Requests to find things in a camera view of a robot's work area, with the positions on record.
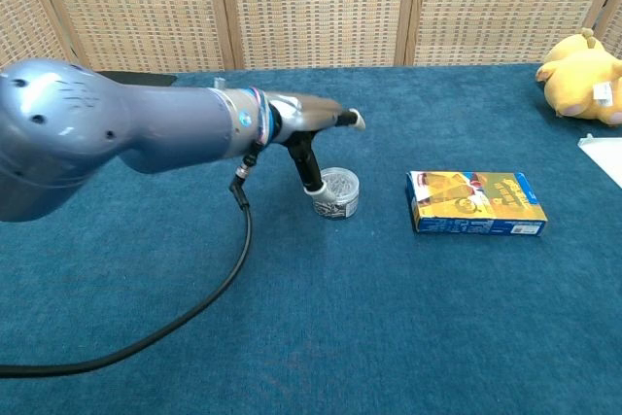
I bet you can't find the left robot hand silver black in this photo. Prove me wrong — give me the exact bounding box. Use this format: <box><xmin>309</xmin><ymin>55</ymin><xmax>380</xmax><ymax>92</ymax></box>
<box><xmin>266</xmin><ymin>91</ymin><xmax>367</xmax><ymax>205</ymax></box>

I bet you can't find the white paper sheet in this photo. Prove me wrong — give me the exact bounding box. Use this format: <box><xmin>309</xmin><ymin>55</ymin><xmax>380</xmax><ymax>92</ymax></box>
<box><xmin>576</xmin><ymin>133</ymin><xmax>622</xmax><ymax>192</ymax></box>

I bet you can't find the yellow plush toy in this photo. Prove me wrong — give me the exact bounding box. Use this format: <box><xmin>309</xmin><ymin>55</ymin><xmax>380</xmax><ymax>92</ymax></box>
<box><xmin>535</xmin><ymin>27</ymin><xmax>622</xmax><ymax>127</ymax></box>

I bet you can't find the woven wooden folding screen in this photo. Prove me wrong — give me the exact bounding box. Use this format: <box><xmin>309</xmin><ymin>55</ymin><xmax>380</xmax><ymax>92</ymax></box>
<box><xmin>0</xmin><ymin>0</ymin><xmax>622</xmax><ymax>81</ymax></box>

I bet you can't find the yellow and blue snack box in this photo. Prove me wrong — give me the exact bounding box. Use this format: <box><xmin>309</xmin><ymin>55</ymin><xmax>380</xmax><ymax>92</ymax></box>
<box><xmin>405</xmin><ymin>170</ymin><xmax>549</xmax><ymax>238</ymax></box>

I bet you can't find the clear round plastic container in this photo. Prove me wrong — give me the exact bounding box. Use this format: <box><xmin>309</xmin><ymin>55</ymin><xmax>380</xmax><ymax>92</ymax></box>
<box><xmin>310</xmin><ymin>167</ymin><xmax>362</xmax><ymax>222</ymax></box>

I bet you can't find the black mouse mat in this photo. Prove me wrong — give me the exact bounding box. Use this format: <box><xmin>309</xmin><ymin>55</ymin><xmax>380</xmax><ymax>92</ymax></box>
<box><xmin>95</xmin><ymin>71</ymin><xmax>178</xmax><ymax>88</ymax></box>

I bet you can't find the blue table cloth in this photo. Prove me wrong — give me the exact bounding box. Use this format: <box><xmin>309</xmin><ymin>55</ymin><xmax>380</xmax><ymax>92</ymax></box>
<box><xmin>0</xmin><ymin>62</ymin><xmax>622</xmax><ymax>415</ymax></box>

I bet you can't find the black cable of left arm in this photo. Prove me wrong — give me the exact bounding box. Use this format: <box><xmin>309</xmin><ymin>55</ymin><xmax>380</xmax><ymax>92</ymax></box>
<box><xmin>0</xmin><ymin>141</ymin><xmax>263</xmax><ymax>380</ymax></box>

